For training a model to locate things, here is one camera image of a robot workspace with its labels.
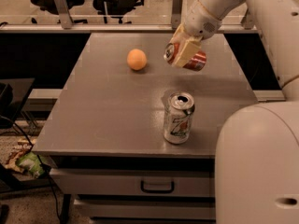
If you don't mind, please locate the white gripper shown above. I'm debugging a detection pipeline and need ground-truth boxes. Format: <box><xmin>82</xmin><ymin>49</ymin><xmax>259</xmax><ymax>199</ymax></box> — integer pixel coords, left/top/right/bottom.
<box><xmin>170</xmin><ymin>0</ymin><xmax>221</xmax><ymax>59</ymax></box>

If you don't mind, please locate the red coke can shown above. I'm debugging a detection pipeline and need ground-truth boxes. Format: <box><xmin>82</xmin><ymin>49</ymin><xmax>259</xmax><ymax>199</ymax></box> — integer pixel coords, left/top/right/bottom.
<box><xmin>164</xmin><ymin>43</ymin><xmax>206</xmax><ymax>71</ymax></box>

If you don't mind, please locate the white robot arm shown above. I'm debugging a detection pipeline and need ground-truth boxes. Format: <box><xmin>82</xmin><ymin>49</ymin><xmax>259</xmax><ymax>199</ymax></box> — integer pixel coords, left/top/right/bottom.
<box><xmin>171</xmin><ymin>0</ymin><xmax>299</xmax><ymax>224</ymax></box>

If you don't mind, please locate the white green soda can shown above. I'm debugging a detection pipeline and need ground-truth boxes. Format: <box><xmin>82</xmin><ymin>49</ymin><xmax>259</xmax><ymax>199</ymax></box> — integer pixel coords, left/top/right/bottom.
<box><xmin>164</xmin><ymin>91</ymin><xmax>195</xmax><ymax>145</ymax></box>

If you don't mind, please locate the orange fruit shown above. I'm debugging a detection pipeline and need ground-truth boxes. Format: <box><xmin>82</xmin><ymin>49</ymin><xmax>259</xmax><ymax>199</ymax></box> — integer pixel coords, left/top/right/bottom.
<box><xmin>127</xmin><ymin>49</ymin><xmax>147</xmax><ymax>71</ymax></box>

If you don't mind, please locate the grey drawer cabinet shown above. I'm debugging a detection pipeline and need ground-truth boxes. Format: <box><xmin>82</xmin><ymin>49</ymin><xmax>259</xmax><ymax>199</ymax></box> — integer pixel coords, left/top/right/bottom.
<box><xmin>34</xmin><ymin>33</ymin><xmax>255</xmax><ymax>224</ymax></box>

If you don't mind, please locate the black side table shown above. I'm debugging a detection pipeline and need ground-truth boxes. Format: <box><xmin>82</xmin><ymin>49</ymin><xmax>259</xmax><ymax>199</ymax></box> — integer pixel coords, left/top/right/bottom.
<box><xmin>0</xmin><ymin>77</ymin><xmax>36</xmax><ymax>130</ymax></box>

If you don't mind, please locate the lower grey drawer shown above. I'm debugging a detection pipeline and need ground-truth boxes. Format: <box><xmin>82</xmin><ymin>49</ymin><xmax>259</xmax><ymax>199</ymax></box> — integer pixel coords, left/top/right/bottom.
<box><xmin>74</xmin><ymin>199</ymin><xmax>216</xmax><ymax>220</ymax></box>

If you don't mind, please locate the brown snack bag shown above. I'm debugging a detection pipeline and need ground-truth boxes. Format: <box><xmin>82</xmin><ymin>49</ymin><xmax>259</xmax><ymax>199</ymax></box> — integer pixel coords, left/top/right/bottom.
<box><xmin>4</xmin><ymin>138</ymin><xmax>36</xmax><ymax>174</ymax></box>

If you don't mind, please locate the green snack bag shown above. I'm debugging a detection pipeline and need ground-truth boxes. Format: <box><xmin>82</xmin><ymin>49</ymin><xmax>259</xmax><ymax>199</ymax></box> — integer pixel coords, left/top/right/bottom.
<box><xmin>16</xmin><ymin>152</ymin><xmax>45</xmax><ymax>178</ymax></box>

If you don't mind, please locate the middle metal railing bracket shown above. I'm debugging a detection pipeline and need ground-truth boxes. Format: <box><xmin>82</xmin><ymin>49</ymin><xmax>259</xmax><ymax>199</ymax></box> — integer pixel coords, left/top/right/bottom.
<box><xmin>171</xmin><ymin>0</ymin><xmax>183</xmax><ymax>29</ymax></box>

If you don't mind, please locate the metal railing bracket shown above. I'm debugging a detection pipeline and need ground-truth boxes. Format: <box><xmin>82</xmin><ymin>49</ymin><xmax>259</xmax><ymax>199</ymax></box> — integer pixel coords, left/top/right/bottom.
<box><xmin>54</xmin><ymin>0</ymin><xmax>73</xmax><ymax>29</ymax></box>
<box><xmin>241</xmin><ymin>9</ymin><xmax>254</xmax><ymax>30</ymax></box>
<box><xmin>171</xmin><ymin>0</ymin><xmax>183</xmax><ymax>29</ymax></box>

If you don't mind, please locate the right metal railing bracket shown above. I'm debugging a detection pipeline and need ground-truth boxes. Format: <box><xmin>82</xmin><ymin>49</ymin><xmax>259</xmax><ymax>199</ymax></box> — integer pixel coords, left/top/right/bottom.
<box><xmin>241</xmin><ymin>9</ymin><xmax>254</xmax><ymax>30</ymax></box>

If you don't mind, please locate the left metal railing bracket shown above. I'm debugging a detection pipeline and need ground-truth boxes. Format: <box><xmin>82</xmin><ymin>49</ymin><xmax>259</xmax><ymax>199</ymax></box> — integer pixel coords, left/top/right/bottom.
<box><xmin>54</xmin><ymin>0</ymin><xmax>73</xmax><ymax>29</ymax></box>

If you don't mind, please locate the upper drawer with black handle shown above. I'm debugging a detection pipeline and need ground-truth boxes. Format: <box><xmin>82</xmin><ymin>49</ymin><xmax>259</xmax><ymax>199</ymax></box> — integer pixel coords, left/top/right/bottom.
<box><xmin>50</xmin><ymin>169</ymin><xmax>215</xmax><ymax>198</ymax></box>

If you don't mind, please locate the black cable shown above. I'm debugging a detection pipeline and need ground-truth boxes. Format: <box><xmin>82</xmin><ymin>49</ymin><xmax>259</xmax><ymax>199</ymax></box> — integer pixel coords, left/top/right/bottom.
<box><xmin>0</xmin><ymin>115</ymin><xmax>62</xmax><ymax>221</ymax></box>

